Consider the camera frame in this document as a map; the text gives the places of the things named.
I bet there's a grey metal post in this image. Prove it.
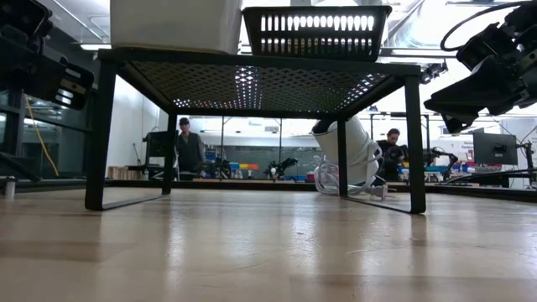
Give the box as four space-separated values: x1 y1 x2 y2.
3 175 18 200

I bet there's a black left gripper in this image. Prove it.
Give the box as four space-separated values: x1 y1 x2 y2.
0 0 96 112

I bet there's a white dome camera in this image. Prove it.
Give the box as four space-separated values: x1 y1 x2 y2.
310 116 383 188

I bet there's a yellow extension cord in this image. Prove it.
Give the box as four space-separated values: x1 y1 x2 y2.
23 94 60 177

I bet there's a black plastic basket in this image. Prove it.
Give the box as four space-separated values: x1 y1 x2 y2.
242 5 394 63

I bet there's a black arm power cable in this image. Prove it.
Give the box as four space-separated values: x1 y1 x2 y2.
444 168 537 185

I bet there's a black aluminium rig frame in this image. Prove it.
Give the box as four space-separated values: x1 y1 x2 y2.
0 175 537 203

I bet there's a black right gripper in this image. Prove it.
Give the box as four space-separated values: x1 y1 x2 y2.
423 0 537 134

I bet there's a clear plastic tray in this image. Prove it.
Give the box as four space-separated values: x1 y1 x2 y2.
110 0 244 55

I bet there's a black perforated metal riser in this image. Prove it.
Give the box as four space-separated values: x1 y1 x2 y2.
83 46 427 215

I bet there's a black computer monitor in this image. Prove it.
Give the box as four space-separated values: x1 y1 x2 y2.
472 132 519 166
143 130 169 159

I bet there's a stack of wooden boards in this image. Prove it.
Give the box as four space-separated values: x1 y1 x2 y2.
107 165 146 181

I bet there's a white lamp cable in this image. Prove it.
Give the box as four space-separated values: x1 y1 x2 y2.
313 161 389 201

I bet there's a person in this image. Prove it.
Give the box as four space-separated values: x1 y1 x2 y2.
376 128 409 182
175 117 207 181

